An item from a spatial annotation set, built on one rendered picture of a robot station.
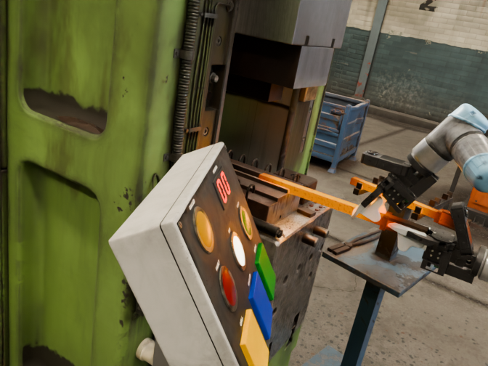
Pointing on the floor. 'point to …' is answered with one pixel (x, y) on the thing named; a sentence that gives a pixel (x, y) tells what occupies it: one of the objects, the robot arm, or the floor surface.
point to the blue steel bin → (339, 128)
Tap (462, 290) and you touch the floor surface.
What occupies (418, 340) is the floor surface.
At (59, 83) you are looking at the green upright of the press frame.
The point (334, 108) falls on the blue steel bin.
